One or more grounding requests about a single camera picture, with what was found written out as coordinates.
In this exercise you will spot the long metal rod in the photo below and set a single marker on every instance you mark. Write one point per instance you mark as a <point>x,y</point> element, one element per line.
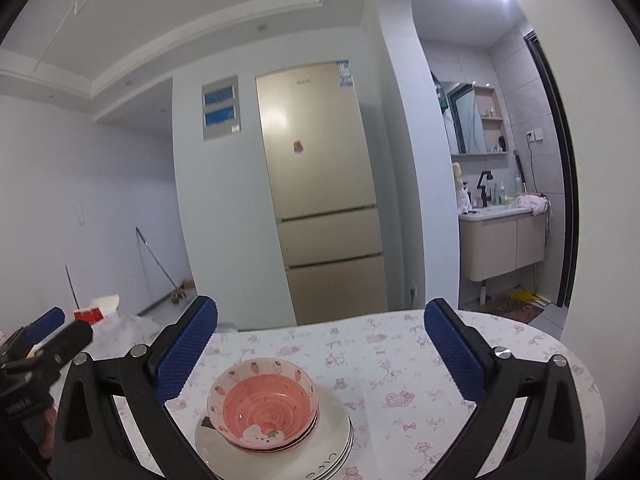
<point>155,260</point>

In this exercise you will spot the white bathroom wall socket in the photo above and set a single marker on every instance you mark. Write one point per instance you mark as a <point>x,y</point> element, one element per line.
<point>534,135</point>

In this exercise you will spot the yellow cloth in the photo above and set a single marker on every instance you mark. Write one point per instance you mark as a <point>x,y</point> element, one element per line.
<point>522,297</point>

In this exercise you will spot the black faucet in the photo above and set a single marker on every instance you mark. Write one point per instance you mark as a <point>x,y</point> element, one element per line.
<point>482,190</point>

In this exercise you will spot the white drain pipe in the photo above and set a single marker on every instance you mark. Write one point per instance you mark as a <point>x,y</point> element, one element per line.
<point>483,294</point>

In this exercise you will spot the pink ribbed bowl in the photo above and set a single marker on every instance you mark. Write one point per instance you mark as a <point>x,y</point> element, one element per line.
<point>295,446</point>

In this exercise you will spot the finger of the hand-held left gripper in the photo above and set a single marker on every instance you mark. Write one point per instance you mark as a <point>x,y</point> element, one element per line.
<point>75,335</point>
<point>50,320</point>

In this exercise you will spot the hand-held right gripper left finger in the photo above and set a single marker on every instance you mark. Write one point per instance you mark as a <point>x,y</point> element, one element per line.
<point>187,350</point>

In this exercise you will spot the black door frame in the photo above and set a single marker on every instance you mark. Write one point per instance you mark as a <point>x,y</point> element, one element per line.
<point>562,160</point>

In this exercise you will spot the grey wall distribution panel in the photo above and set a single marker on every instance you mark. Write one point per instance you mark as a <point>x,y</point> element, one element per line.
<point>220,110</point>

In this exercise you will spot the pink strawberry print bowl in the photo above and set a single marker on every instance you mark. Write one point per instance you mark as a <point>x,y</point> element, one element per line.
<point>260,405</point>

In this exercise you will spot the bathroom mirror cabinet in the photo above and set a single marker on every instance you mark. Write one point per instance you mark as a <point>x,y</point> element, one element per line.
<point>470,120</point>

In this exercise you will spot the green bottle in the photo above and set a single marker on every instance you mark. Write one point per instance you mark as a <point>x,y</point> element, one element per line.
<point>500,195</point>

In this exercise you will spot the pink printed white tablecloth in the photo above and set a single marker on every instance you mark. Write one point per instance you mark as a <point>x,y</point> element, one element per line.
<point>390,360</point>

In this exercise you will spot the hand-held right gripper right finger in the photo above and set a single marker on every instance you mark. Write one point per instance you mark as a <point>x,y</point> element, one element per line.
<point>455,355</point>

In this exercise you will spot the beige bathroom vanity cabinet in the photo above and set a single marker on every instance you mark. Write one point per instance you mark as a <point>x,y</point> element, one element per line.
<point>500,245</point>

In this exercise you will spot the pale doll figure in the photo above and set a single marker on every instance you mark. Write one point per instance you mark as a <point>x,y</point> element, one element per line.
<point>461,185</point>

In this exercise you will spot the thin short rod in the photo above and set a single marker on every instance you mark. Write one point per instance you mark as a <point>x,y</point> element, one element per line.
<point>71,285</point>

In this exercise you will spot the small white lettered plate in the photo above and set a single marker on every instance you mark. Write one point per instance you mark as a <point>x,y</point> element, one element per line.
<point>320,440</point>

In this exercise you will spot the pink towel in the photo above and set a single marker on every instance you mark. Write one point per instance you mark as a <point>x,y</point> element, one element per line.
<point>532,202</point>

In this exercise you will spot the beige refrigerator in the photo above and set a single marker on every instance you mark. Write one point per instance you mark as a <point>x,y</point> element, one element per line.
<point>320,185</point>

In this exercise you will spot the brown bathroom rug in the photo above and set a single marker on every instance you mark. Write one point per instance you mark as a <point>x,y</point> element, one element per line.
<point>515,310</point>

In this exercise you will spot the red and white box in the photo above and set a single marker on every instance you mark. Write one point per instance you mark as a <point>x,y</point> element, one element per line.
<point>90,315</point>

